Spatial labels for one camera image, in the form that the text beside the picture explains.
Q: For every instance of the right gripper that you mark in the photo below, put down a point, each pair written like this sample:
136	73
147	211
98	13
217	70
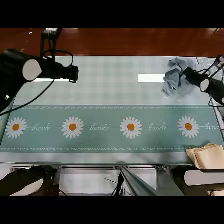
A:
191	75

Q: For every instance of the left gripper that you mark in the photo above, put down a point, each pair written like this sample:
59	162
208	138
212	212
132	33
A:
72	73

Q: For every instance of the grey-blue garment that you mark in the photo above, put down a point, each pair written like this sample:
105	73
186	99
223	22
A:
172	78

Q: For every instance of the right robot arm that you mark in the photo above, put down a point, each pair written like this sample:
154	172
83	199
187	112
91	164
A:
215	87

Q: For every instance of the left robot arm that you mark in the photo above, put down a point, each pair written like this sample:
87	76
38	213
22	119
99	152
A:
11	66

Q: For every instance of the beige garment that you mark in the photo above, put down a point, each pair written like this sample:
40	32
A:
206	156

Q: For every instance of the silver frame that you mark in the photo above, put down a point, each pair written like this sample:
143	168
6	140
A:
143	185

